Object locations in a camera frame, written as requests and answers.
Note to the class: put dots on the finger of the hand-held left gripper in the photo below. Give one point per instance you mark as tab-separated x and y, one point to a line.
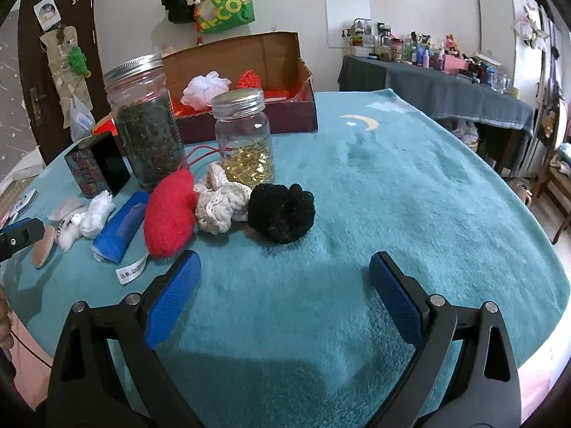
20	235

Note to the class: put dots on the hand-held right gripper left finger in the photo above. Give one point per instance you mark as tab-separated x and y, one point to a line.
174	298

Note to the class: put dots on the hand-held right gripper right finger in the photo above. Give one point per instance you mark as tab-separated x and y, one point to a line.
397	298

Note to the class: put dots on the beige powder puff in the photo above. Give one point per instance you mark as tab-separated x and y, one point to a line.
43	247

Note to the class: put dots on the white fluffy bunny scrunchie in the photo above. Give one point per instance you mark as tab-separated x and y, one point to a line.
96	216

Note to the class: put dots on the red knitted pouch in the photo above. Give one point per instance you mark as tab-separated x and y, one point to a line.
169	218

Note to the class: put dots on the beige plush toy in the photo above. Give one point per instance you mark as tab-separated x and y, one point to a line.
221	207

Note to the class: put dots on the black fuzzy scrunchie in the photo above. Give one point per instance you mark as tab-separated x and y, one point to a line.
281	212

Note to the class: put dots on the cardboard box red inside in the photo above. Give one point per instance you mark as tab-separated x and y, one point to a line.
276	67

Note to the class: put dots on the person's left hand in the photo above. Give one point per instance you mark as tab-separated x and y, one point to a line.
5	323

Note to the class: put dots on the printed card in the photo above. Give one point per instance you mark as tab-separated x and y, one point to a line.
21	205

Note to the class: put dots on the blue cloth roll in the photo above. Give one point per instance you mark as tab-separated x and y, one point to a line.
120	227

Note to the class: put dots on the dark colourful printed box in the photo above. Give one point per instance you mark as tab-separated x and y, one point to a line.
96	165

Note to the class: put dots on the teal plush blanket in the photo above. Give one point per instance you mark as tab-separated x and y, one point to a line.
357	196

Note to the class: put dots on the brown door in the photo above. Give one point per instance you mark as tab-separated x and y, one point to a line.
31	111

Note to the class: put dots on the clear hanging plastic bag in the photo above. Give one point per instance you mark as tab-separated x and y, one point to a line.
81	120

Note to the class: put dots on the orange plastic item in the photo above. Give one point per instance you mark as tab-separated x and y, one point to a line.
103	125

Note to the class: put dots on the large glass jar dried leaves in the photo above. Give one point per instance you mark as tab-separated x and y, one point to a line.
147	133

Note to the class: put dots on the white plastic bag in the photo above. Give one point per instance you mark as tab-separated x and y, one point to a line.
464	133

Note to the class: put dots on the green plush toy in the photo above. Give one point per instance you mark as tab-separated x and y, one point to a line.
79	60

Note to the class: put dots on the wooden chair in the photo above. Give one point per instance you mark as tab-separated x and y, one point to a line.
551	174

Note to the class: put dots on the white mesh bath pouf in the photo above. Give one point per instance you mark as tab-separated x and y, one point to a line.
203	89

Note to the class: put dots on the table with grey cloth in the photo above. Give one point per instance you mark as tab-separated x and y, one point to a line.
424	84

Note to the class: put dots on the photo on door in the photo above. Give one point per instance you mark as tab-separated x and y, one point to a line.
47	12

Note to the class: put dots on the pink box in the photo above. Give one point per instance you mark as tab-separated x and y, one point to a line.
456	63

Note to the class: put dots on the row of cosmetic bottles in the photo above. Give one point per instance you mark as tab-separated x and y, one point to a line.
401	49

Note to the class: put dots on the black hanging bag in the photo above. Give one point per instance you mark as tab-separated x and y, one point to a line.
176	2

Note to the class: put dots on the green tote bag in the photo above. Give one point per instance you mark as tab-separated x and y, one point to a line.
227	4

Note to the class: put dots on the beige hanging wall organizer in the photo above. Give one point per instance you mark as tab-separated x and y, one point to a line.
60	67

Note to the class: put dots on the wall mirror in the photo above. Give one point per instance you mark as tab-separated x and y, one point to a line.
348	4

